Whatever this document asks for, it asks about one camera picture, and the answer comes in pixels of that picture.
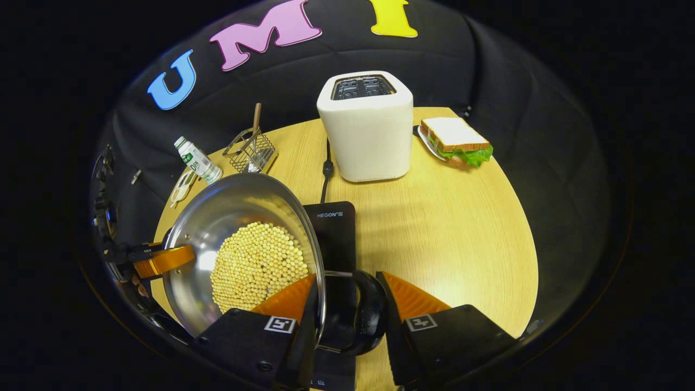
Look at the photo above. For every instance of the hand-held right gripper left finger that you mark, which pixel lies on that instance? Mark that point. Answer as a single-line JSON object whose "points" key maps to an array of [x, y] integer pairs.
{"points": [[307, 347]]}

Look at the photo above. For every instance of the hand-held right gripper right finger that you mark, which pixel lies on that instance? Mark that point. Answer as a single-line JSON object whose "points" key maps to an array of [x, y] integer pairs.
{"points": [[395, 353]]}

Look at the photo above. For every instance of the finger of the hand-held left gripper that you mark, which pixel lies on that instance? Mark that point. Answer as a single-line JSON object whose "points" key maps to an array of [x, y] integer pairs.
{"points": [[168, 259]]}

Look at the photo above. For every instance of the stainless steel pot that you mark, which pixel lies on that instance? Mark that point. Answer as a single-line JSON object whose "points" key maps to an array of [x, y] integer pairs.
{"points": [[228, 212]]}

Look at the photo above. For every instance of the pile of soybeans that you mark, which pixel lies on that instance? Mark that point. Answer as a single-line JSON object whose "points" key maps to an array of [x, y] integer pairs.
{"points": [[255, 266]]}

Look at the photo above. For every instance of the black induction cooktop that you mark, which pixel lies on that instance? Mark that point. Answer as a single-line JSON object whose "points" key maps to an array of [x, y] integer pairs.
{"points": [[336, 239]]}

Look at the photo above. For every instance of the silver metal clip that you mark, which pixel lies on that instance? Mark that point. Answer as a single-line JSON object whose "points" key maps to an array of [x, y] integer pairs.
{"points": [[136, 176]]}

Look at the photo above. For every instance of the divided dish of beans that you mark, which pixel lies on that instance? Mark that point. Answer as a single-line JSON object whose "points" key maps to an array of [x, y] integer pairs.
{"points": [[182, 190]]}

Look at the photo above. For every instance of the white drink bottle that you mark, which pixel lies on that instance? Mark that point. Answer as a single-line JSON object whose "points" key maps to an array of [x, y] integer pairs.
{"points": [[200, 162]]}

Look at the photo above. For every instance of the white toaster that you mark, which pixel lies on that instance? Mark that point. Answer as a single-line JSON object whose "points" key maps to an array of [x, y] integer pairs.
{"points": [[369, 136]]}

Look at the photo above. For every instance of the lettuce sandwich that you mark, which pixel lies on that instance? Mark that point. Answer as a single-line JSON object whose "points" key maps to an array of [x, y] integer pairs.
{"points": [[456, 138]]}

